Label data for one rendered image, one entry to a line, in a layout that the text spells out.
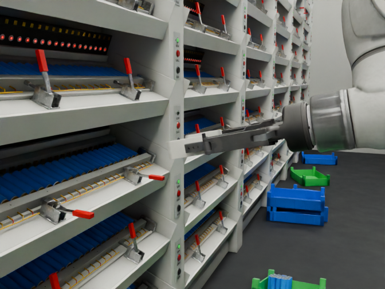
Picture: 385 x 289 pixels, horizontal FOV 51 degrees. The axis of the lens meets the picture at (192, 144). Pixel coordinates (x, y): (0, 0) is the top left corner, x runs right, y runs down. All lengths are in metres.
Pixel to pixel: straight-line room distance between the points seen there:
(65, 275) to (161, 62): 0.55
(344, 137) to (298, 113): 0.07
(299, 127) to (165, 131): 0.52
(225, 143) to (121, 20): 0.38
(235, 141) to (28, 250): 0.35
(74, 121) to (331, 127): 0.42
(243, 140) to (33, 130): 0.32
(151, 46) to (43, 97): 0.45
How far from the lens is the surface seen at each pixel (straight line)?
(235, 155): 1.73
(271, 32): 2.40
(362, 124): 0.60
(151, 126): 1.07
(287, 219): 2.26
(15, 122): 0.62
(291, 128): 0.61
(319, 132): 0.60
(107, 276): 0.93
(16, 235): 0.67
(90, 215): 0.67
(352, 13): 0.67
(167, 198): 1.09
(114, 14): 0.84
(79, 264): 0.89
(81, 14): 0.76
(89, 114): 0.75
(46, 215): 0.72
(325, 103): 0.61
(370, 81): 0.61
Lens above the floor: 0.77
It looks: 9 degrees down
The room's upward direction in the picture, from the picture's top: straight up
